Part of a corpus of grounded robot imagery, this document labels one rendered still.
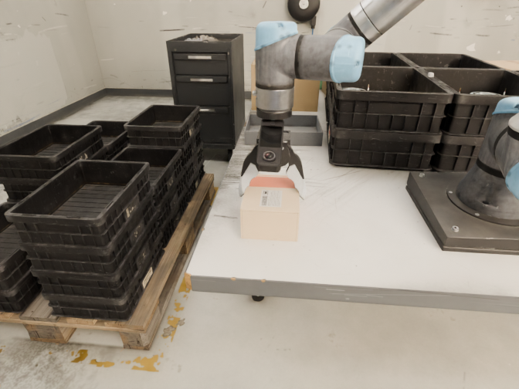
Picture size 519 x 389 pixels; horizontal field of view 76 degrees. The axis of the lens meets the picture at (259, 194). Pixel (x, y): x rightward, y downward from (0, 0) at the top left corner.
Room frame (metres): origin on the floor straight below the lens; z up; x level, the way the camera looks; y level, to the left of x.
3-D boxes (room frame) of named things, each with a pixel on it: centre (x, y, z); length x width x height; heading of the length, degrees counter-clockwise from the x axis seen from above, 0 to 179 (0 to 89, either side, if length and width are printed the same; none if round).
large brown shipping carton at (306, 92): (1.70, -0.13, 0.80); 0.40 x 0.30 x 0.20; 175
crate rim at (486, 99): (1.04, -0.68, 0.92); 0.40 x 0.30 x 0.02; 171
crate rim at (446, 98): (1.08, -0.39, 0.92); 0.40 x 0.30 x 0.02; 171
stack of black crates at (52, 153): (1.43, 0.95, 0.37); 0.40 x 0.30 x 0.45; 175
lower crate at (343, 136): (1.08, -0.39, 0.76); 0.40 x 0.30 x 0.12; 171
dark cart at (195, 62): (2.74, 0.38, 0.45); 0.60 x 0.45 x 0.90; 175
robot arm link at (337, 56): (0.64, -0.13, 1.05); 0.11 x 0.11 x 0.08; 70
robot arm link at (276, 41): (0.66, -0.03, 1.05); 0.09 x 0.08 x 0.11; 70
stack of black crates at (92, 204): (1.00, 0.59, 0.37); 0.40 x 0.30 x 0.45; 175
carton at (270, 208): (0.64, -0.03, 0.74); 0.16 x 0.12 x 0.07; 175
